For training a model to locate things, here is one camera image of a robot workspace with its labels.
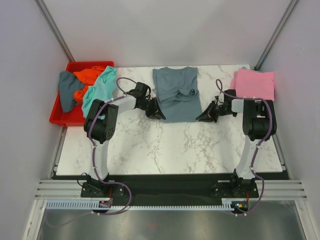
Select folded pink t-shirt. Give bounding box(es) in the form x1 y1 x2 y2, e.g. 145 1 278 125
229 68 275 101

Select aluminium corner post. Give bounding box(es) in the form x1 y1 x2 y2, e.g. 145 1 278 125
34 0 75 62
253 0 300 71

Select aluminium frame rails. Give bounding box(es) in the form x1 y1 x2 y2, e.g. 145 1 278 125
21 178 83 240

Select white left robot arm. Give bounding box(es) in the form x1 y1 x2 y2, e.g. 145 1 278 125
83 82 166 197

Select right aluminium corner post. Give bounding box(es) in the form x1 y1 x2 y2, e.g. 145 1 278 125
253 0 300 71

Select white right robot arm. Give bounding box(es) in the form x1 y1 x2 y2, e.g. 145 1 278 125
196 89 277 197

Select red plastic bin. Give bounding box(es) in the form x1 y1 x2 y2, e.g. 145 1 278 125
49 61 115 127

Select slate blue t-shirt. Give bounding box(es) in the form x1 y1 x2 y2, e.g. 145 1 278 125
152 66 202 123

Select left aluminium corner post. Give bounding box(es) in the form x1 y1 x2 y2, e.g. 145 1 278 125
34 0 75 62

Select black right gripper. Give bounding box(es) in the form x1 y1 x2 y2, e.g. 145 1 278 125
196 101 235 124

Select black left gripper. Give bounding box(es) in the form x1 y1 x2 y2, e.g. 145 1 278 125
138 97 165 122

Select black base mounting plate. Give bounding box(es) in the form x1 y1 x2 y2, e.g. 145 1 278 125
80 173 259 205

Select dark blue t-shirt in bin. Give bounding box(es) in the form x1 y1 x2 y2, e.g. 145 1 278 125
58 71 85 113

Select aqua t-shirt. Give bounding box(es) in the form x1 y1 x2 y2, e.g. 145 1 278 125
81 66 117 118

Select orange t-shirt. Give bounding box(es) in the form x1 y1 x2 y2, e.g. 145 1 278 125
73 66 106 103

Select light blue slotted cable duct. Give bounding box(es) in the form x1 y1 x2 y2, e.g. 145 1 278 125
45 199 250 212

